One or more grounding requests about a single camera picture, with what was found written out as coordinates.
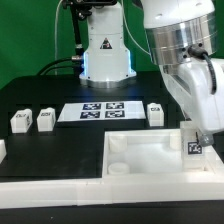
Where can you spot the white U-shaped fence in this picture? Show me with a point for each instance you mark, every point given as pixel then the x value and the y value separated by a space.
pixel 109 190

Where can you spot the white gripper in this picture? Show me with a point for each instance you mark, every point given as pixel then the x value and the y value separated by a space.
pixel 190 85

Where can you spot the white square tabletop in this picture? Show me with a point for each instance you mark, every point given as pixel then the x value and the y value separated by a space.
pixel 148 152

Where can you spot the white marker sheet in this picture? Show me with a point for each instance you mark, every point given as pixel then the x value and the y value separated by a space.
pixel 94 111

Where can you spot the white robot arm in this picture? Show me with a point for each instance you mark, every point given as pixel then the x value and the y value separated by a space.
pixel 181 36

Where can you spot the black camera stand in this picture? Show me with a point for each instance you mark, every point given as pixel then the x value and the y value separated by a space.
pixel 79 12

